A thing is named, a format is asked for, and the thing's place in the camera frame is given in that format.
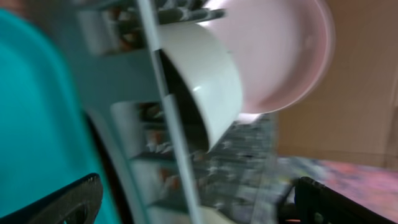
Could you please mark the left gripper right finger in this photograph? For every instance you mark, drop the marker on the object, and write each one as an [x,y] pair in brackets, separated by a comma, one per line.
[312,197]

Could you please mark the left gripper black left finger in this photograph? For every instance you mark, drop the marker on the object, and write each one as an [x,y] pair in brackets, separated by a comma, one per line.
[76,203]

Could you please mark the metal bowl with food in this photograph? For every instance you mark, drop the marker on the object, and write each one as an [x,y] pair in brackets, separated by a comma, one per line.
[202,76]

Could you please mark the large white plate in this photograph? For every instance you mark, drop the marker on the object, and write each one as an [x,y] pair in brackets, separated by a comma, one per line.
[282,48]

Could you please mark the small white pink bowl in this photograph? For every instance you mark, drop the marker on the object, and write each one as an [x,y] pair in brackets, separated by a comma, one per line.
[247,118]

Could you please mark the teal plastic tray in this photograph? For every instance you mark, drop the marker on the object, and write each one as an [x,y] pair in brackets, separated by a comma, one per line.
[45,141]

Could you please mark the grey dish rack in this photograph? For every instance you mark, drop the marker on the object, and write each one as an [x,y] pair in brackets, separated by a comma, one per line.
[113,50]

